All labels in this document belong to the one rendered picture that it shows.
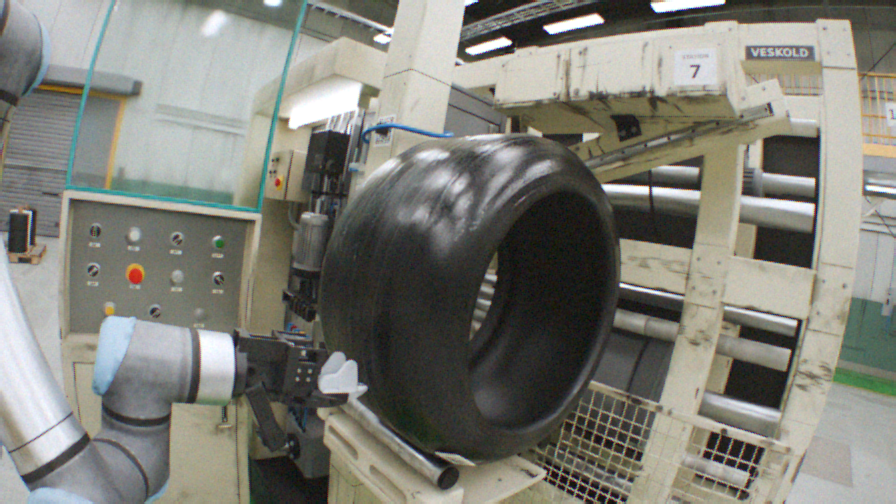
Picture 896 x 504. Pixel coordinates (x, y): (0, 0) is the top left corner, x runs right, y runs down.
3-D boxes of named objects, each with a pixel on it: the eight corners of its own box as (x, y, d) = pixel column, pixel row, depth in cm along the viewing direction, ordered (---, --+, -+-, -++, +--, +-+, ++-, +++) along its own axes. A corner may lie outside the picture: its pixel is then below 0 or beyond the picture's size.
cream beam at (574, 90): (489, 109, 107) (497, 59, 106) (544, 135, 124) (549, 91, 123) (728, 95, 62) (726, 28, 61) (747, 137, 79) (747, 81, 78)
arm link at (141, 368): (93, 378, 37) (99, 301, 38) (183, 390, 46) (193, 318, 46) (90, 414, 31) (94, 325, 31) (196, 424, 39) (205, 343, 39)
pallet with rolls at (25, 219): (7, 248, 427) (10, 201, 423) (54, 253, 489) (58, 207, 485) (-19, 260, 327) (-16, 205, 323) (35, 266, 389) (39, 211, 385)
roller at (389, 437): (349, 385, 89) (357, 398, 91) (333, 397, 87) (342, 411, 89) (456, 463, 63) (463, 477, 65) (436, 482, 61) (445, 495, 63)
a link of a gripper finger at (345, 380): (384, 365, 58) (327, 362, 52) (375, 403, 58) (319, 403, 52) (373, 357, 60) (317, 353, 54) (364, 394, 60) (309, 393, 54)
